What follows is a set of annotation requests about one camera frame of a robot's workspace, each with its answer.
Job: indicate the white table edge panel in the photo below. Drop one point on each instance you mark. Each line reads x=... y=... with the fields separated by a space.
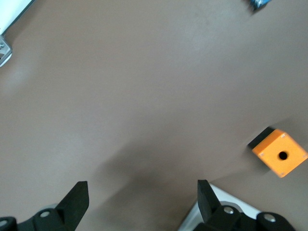
x=12 y=12

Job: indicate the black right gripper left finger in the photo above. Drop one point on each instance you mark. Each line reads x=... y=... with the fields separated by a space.
x=72 y=207

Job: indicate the white drawer cabinet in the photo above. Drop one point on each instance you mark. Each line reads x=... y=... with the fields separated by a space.
x=228 y=196

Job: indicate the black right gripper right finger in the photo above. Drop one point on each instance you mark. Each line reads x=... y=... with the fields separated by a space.
x=209 y=204

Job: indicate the orange button enclosure box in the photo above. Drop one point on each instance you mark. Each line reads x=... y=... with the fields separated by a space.
x=279 y=154

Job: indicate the metal table edge bracket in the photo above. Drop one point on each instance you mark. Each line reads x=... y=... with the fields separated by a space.
x=4 y=51

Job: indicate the orange cap push button switch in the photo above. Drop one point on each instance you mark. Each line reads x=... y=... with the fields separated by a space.
x=258 y=3

